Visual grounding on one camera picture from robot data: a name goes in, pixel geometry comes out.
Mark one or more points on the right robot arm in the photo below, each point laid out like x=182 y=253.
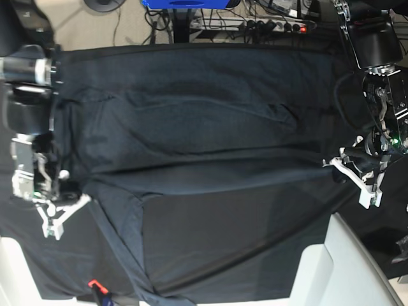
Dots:
x=30 y=84

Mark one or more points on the round black floor base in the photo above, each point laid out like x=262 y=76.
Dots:
x=104 y=6

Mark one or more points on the white bin left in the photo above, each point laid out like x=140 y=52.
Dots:
x=17 y=284

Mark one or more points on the blue box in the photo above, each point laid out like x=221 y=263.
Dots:
x=185 y=4

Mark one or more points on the white bin right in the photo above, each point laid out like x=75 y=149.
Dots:
x=340 y=271

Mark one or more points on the black power strip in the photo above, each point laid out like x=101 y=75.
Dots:
x=267 y=26

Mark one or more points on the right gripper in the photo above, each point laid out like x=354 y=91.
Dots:
x=62 y=193

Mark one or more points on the white camera on left wrist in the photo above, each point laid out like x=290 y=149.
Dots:
x=369 y=198

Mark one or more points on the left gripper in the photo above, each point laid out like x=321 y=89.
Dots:
x=367 y=159

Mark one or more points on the dark grey T-shirt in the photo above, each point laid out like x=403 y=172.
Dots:
x=203 y=164

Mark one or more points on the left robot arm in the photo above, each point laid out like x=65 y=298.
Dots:
x=376 y=49

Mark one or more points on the white bin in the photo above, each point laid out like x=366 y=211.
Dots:
x=340 y=271
x=17 y=284

